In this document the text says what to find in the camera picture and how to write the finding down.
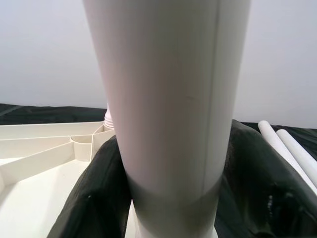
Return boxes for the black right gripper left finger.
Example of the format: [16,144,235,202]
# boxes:
[46,133,135,238]

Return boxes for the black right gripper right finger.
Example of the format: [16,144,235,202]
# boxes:
[212,119,317,238]

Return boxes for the white plastic table top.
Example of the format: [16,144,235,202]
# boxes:
[0,120,140,238]

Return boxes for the white plastic table leg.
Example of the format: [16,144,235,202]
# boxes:
[275,128,317,172]
[104,103,116,131]
[257,120,317,189]
[82,0,251,238]

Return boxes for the black tablecloth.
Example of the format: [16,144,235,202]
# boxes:
[0,102,317,196]

